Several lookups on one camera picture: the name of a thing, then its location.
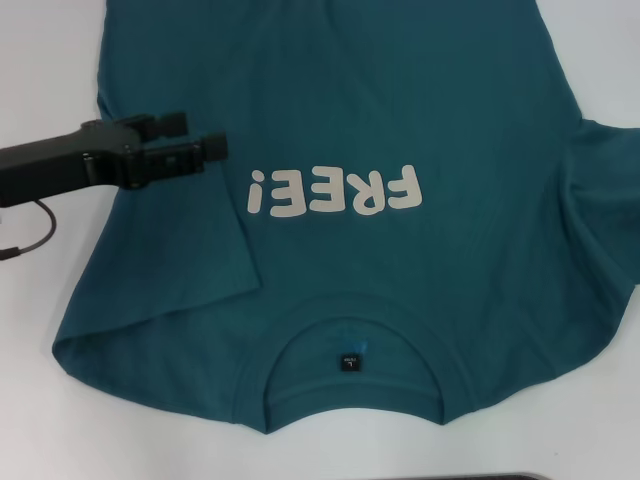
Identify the teal T-shirt with FREE print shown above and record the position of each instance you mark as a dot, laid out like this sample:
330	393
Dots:
350	100

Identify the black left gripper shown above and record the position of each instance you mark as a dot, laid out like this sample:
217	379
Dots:
65	160

